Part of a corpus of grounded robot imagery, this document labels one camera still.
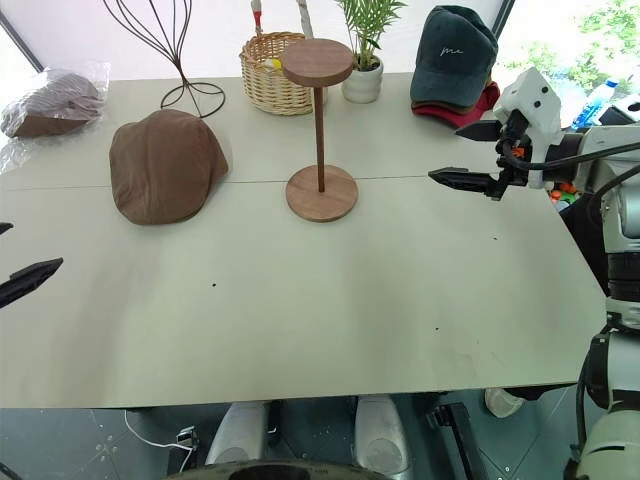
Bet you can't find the olive baseball cap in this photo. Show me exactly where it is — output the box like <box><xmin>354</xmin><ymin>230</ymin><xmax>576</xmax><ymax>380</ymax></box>
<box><xmin>410</xmin><ymin>98</ymin><xmax>489</xmax><ymax>114</ymax></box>

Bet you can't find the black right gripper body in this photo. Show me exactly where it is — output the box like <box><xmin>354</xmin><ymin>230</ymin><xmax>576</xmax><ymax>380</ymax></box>
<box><xmin>492</xmin><ymin>110</ymin><xmax>532</xmax><ymax>202</ymax></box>

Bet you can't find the clear plastic bag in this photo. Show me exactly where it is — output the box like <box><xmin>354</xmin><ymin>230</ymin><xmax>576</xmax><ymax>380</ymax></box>
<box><xmin>0</xmin><ymin>59</ymin><xmax>112</xmax><ymax>176</ymax></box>

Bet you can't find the dark green baseball cap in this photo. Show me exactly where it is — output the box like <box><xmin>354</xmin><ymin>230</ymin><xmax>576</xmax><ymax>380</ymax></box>
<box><xmin>409</xmin><ymin>4</ymin><xmax>500</xmax><ymax>105</ymax></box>

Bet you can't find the green potted plant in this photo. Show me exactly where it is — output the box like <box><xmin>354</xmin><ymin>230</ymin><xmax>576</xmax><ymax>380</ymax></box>
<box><xmin>333</xmin><ymin>0</ymin><xmax>409</xmax><ymax>71</ymax></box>

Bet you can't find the white shoe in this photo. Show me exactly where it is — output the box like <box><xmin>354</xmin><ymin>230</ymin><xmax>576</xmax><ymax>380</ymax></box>
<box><xmin>483</xmin><ymin>387</ymin><xmax>525</xmax><ymax>419</ymax></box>

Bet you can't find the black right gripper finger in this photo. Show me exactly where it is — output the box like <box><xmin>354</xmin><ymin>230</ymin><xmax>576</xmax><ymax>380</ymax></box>
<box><xmin>454</xmin><ymin>119</ymin><xmax>502</xmax><ymax>143</ymax></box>
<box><xmin>427</xmin><ymin>168</ymin><xmax>496</xmax><ymax>197</ymax></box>

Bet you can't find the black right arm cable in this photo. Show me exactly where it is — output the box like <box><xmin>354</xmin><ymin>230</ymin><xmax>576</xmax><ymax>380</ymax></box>
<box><xmin>499</xmin><ymin>142</ymin><xmax>640</xmax><ymax>174</ymax></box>

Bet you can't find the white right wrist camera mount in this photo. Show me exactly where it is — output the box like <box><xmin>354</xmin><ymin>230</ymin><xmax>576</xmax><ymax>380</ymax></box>
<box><xmin>492</xmin><ymin>67</ymin><xmax>565</xmax><ymax>190</ymax></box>

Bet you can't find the brown flat cap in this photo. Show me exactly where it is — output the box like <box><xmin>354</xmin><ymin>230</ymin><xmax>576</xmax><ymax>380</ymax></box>
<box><xmin>109</xmin><ymin>109</ymin><xmax>231</xmax><ymax>226</ymax></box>

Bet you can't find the wooden hat stand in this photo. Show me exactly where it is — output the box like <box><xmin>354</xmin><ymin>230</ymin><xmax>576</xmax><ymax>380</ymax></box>
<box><xmin>282</xmin><ymin>38</ymin><xmax>359</xmax><ymax>222</ymax></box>

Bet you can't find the white ribbed plant pot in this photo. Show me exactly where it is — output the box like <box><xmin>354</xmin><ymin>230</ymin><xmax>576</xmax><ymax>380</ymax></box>
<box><xmin>341</xmin><ymin>54</ymin><xmax>385</xmax><ymax>105</ymax></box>

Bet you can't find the white floor cable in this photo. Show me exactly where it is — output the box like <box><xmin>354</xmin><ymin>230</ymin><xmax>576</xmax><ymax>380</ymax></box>
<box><xmin>123</xmin><ymin>408</ymin><xmax>197</xmax><ymax>464</ymax></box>

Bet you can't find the red baseball cap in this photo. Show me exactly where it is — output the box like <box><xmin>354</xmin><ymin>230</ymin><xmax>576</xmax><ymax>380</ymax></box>
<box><xmin>411</xmin><ymin>82</ymin><xmax>502</xmax><ymax>130</ymax></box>

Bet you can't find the woven wicker basket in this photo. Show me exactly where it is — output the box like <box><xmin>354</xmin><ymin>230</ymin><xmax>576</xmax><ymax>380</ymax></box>
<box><xmin>239</xmin><ymin>32</ymin><xmax>329</xmax><ymax>117</ymax></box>

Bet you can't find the dark wire stand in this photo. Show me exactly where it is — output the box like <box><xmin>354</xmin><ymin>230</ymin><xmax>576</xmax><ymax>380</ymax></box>
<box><xmin>102</xmin><ymin>0</ymin><xmax>226</xmax><ymax>120</ymax></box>

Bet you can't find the brown hat in bag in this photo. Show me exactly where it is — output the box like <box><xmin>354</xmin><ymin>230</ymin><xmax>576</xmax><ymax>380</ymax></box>
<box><xmin>1</xmin><ymin>72</ymin><xmax>103</xmax><ymax>139</ymax></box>

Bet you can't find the black floor frame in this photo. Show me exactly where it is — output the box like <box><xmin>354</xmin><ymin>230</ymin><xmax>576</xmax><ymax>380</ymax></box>
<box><xmin>424</xmin><ymin>398</ymin><xmax>489</xmax><ymax>480</ymax></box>

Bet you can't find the plastic water bottle blue label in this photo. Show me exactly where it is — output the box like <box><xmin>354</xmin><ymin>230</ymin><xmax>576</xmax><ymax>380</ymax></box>
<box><xmin>569</xmin><ymin>78</ymin><xmax>620</xmax><ymax>132</ymax></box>

